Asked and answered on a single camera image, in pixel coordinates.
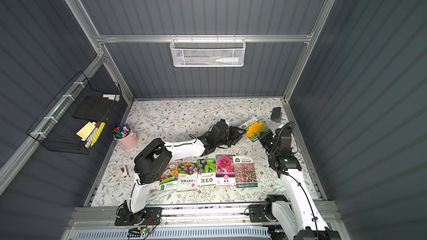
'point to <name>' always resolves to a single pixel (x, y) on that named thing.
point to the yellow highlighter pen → (97, 134)
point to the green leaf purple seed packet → (206, 169)
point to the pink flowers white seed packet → (245, 171)
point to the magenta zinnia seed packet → (224, 170)
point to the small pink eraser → (119, 172)
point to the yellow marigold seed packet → (253, 128)
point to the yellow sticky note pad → (85, 132)
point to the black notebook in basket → (93, 108)
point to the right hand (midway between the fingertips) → (260, 132)
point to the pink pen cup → (125, 138)
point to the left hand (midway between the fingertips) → (249, 135)
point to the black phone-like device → (276, 114)
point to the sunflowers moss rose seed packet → (187, 177)
